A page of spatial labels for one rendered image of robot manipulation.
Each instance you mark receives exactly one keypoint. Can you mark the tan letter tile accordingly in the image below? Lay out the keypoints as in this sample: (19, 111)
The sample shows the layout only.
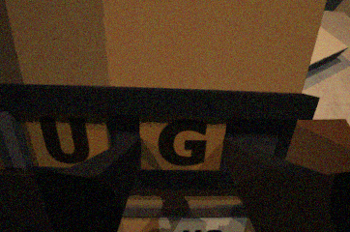
(181, 143)
(64, 139)

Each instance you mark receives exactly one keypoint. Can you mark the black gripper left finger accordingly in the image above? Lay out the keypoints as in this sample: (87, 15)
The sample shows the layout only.
(90, 196)

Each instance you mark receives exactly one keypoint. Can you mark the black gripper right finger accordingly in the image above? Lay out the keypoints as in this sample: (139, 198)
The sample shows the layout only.
(281, 196)

